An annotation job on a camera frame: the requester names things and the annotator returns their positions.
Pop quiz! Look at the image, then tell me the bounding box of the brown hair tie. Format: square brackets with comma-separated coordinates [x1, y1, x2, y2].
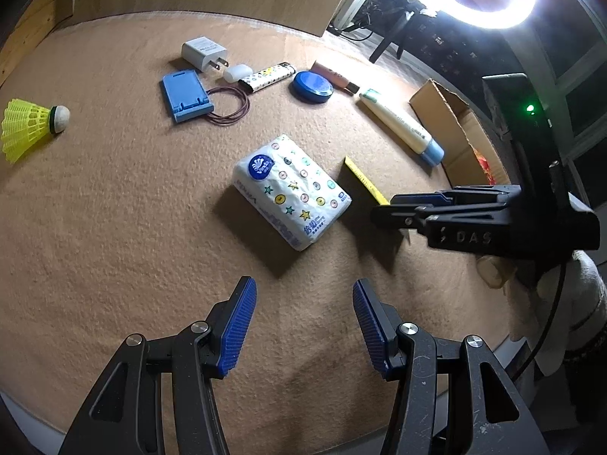
[205, 86, 250, 126]

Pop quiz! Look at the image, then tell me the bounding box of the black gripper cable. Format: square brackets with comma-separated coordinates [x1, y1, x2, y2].
[514, 260, 568, 382]

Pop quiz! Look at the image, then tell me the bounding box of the black tripod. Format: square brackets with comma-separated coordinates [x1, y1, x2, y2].
[369, 2, 428, 64]

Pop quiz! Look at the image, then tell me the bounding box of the cream tube with blue cap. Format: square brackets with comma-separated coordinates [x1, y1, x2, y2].
[358, 88, 445, 168]

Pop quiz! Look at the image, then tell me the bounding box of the red packet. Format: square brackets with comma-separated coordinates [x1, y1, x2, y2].
[472, 147, 496, 185]

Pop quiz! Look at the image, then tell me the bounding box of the yellow ruler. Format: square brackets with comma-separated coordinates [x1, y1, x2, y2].
[344, 155, 390, 206]

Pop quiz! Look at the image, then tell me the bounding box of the pink cosmetic tube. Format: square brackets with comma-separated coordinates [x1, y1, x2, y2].
[310, 60, 360, 96]

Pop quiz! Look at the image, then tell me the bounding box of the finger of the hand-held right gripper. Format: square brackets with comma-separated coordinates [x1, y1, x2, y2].
[390, 185, 522, 209]
[370, 204, 498, 234]

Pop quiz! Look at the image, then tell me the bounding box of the blue round tin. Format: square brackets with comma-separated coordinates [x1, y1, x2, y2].
[291, 71, 334, 105]

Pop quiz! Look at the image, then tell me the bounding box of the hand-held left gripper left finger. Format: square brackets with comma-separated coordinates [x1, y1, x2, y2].
[58, 276, 258, 455]

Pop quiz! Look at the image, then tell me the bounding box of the patterned tissue pack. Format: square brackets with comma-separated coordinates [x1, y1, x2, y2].
[232, 133, 352, 252]

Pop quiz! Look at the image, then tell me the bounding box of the white wall charger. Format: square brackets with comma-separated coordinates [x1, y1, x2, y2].
[181, 38, 230, 73]

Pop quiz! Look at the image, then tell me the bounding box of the pine wood panel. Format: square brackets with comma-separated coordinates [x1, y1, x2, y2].
[0, 0, 73, 86]

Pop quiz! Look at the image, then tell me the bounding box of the cardboard box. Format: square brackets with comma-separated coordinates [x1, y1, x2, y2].
[409, 78, 513, 190]

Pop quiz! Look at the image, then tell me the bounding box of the person's right hand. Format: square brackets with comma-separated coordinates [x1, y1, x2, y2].
[476, 249, 607, 368]

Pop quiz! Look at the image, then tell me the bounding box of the blue phone stand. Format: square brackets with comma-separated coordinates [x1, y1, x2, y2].
[161, 70, 215, 125]

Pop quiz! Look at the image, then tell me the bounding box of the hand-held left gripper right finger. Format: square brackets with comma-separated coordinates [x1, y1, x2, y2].
[353, 279, 551, 455]

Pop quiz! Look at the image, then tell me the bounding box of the yellow shuttlecock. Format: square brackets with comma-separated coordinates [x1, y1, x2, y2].
[0, 99, 71, 166]

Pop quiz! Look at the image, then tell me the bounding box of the white window frame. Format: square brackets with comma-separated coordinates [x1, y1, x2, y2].
[536, 5, 607, 176]

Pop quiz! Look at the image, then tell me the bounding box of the plaid floor cloth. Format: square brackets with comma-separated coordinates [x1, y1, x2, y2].
[327, 28, 475, 100]

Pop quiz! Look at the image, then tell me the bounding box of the patterned lighter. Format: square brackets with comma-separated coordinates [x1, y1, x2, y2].
[238, 63, 296, 92]

